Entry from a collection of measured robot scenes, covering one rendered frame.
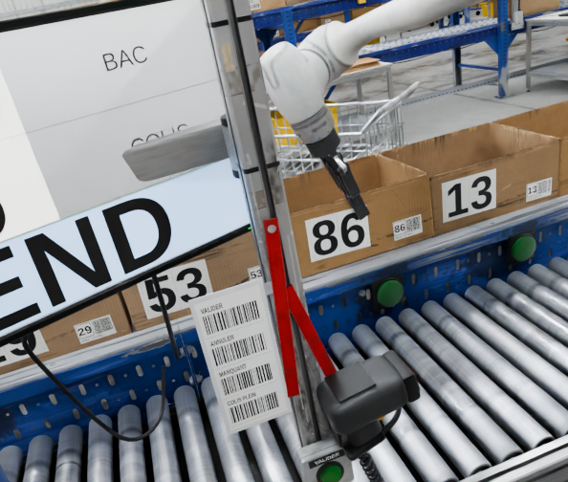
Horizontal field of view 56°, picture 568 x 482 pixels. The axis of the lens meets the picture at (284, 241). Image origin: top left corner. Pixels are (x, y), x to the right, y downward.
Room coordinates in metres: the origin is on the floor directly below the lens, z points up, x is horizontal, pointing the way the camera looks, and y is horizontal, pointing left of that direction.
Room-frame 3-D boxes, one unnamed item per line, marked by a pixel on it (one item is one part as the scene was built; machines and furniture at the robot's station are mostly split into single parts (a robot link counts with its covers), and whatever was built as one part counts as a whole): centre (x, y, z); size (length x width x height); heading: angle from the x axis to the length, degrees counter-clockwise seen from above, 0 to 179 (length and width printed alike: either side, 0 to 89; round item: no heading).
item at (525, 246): (1.23, -0.62, 0.81); 0.07 x 0.01 x 0.07; 103
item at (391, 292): (1.14, -0.23, 0.81); 0.07 x 0.01 x 0.07; 103
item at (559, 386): (0.95, -0.45, 0.72); 0.52 x 0.05 x 0.05; 13
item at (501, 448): (0.90, -0.26, 0.72); 0.52 x 0.05 x 0.05; 13
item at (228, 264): (1.26, 0.22, 0.97); 0.39 x 0.29 x 0.17; 103
